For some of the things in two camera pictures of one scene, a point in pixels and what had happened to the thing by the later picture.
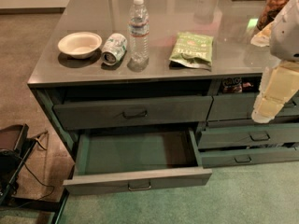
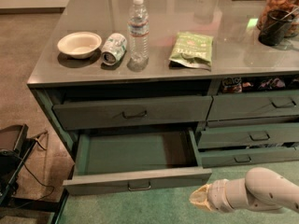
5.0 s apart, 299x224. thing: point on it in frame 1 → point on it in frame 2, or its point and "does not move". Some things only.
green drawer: (240, 106) does not move
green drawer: (248, 135) does not move
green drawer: (135, 161) does not move
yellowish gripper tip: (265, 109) → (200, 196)
